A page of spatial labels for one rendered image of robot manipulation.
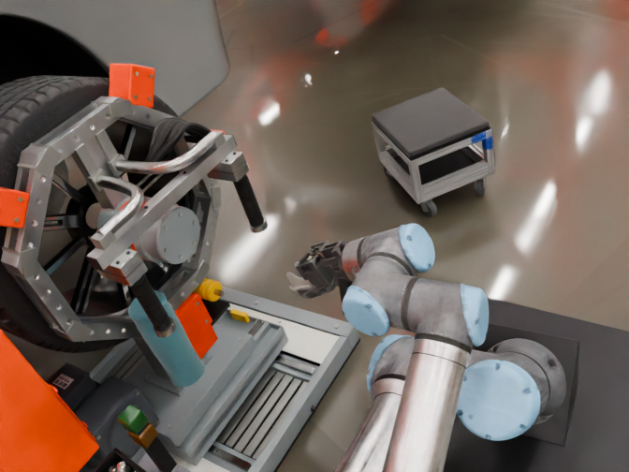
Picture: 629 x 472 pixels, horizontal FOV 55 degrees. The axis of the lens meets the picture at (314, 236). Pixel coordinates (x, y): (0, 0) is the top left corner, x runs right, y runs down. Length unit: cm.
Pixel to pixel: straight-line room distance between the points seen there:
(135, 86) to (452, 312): 86
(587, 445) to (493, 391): 35
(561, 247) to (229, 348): 124
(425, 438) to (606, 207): 175
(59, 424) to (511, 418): 90
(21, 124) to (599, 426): 138
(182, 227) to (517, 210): 154
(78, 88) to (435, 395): 98
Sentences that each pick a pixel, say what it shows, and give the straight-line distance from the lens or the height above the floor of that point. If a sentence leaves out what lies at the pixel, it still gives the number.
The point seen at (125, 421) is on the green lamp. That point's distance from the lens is 132.
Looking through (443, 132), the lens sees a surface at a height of 34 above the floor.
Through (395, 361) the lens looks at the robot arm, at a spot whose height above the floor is 59.
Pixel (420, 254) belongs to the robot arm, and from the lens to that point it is 109.
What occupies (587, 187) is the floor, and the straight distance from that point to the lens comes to 265.
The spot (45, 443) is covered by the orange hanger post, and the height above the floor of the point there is 65.
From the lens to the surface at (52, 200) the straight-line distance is 201.
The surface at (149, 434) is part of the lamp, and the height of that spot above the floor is 60.
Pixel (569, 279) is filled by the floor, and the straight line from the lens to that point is 225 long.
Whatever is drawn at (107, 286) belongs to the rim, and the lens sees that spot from 175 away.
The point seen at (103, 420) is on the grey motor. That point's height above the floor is 40.
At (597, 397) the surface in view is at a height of 30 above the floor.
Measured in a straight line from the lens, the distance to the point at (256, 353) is 202.
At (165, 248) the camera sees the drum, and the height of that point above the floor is 85.
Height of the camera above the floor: 158
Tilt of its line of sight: 37 degrees down
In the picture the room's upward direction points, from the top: 18 degrees counter-clockwise
